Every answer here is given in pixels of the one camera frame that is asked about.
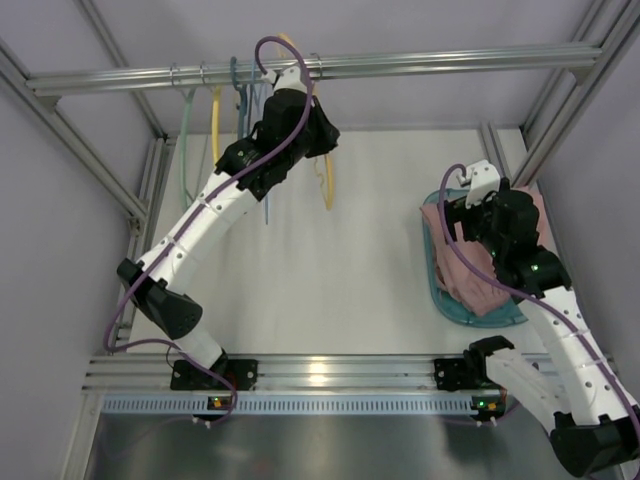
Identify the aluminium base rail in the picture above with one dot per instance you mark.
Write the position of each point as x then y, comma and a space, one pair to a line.
298, 374

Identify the aluminium hanging rail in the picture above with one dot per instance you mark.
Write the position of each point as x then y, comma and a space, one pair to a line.
528, 57

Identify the aluminium frame post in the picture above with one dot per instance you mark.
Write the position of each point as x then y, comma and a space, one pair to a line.
569, 92
108, 135

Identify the teal transparent plastic bin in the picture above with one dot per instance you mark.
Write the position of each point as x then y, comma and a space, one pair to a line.
456, 291

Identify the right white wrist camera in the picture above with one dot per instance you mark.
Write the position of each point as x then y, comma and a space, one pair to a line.
480, 179

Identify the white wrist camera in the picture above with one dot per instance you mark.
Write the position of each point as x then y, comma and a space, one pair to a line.
480, 179
290, 78

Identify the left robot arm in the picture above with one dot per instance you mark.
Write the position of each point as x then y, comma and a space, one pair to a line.
293, 126

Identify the pink trousers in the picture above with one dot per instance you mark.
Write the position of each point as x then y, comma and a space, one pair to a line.
480, 258

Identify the slotted grey cable duct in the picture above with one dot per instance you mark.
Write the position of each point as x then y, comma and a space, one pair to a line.
247, 404

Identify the aluminium frame post left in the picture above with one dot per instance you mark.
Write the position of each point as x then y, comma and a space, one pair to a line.
108, 135

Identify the green hanger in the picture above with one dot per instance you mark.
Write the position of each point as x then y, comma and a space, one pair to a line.
184, 195

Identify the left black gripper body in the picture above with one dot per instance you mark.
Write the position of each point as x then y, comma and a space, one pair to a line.
323, 133

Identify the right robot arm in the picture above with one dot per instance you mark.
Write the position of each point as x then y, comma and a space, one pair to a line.
592, 421

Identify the yellow hanger with trousers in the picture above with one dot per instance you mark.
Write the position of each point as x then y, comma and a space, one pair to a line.
325, 176

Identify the light blue hanger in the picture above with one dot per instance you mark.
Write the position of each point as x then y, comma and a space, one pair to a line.
258, 90

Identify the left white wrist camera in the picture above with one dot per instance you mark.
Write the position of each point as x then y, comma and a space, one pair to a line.
290, 78

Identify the aluminium frame post right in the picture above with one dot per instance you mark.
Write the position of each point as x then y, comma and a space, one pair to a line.
569, 92

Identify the dark teal hanger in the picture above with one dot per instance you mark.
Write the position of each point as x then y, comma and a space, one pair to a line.
243, 104

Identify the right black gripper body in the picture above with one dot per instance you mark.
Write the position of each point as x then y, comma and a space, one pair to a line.
470, 220

